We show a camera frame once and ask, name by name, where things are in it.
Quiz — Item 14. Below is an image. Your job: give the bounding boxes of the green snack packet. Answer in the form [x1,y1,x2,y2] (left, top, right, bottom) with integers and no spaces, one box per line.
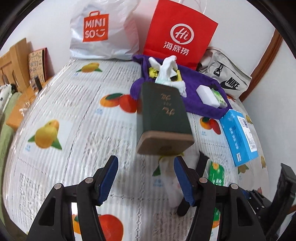
[208,161,224,228]

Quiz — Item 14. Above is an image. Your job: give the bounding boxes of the dark green book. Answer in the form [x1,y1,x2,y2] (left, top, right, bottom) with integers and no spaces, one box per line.
[137,82,194,156]

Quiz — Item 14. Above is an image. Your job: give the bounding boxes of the white work glove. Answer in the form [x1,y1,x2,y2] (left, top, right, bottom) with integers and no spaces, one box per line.
[149,55,187,97]

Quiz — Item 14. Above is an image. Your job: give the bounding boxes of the green tissue pack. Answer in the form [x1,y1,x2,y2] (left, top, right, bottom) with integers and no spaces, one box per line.
[211,88,228,108]

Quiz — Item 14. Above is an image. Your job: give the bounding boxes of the fruit print table cover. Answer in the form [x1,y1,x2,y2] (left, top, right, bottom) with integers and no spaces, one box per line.
[3,58,270,241]

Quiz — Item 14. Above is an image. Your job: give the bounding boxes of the blue tissue box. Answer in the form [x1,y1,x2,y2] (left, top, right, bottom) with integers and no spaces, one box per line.
[220,109,258,167]

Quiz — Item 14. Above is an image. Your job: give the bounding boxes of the wooden side table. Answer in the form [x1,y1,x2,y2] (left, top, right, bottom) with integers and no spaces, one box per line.
[5,77,53,133]

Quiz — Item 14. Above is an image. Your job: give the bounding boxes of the purple towel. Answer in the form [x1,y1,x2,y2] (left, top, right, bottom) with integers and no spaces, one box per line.
[130,55,232,120]

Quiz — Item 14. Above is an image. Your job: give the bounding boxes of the grey Nike bag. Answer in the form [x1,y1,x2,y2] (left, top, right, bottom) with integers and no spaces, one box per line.
[198,47,252,99]

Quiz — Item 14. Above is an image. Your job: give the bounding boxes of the green bed cover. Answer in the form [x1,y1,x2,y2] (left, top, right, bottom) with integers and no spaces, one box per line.
[0,92,21,222]

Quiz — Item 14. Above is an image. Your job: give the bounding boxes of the plush toys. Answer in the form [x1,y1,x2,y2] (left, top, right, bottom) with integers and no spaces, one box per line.
[0,84,17,115]

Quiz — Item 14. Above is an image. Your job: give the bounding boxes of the brown patterned notebook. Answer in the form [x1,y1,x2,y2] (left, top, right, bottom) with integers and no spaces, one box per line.
[28,48,47,82]

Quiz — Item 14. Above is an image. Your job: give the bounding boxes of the white Miniso plastic bag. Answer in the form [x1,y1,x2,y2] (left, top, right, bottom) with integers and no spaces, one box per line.
[70,1,139,60]

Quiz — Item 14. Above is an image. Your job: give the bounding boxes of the red paper bag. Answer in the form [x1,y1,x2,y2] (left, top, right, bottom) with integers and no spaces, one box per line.
[143,0,218,70]

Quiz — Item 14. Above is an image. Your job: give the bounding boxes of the wooden door frame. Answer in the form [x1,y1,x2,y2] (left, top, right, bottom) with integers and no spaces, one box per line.
[240,30,283,101]

